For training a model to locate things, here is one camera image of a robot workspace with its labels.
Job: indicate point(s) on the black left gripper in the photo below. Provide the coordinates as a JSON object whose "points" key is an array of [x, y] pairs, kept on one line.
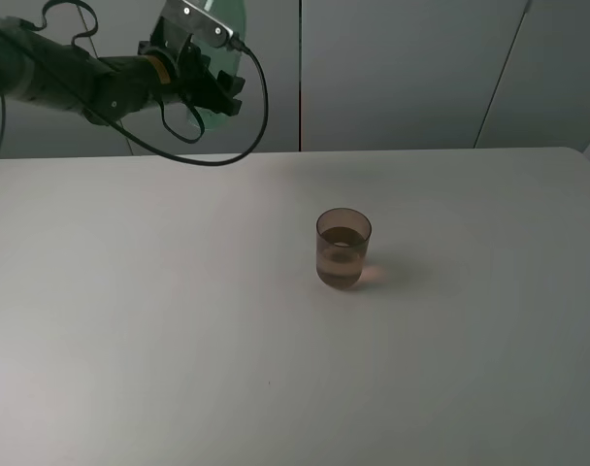
{"points": [[183, 66]]}

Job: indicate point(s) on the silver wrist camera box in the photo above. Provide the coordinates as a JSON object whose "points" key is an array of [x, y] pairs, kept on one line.
{"points": [[194, 20]]}

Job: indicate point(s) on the translucent pink cup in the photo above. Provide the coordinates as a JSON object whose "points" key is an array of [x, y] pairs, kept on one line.
{"points": [[342, 239]]}

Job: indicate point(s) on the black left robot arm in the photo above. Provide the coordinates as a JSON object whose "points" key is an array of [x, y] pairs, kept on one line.
{"points": [[39, 71]]}

